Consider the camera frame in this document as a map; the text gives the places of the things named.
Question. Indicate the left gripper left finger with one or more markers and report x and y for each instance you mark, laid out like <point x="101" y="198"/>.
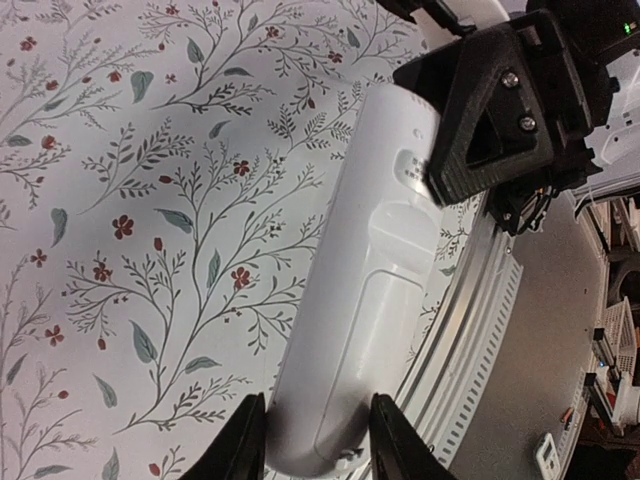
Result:
<point x="238" y="450"/>

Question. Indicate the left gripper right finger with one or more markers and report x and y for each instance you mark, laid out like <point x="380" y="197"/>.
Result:
<point x="397" y="451"/>

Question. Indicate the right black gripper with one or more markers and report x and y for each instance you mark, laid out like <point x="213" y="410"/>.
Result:
<point x="491" y="129"/>

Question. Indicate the white remote control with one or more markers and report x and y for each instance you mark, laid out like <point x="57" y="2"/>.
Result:
<point x="363" y="295"/>

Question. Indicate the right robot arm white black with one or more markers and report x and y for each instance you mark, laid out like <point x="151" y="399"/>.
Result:
<point x="459" y="25"/>

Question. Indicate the small white background remote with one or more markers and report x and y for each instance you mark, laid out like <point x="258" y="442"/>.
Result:
<point x="547" y="458"/>

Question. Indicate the front aluminium rail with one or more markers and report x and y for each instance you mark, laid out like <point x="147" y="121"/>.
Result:
<point x="502" y="345"/>

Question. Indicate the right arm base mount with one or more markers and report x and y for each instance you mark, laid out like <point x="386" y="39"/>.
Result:
<point x="520" y="205"/>

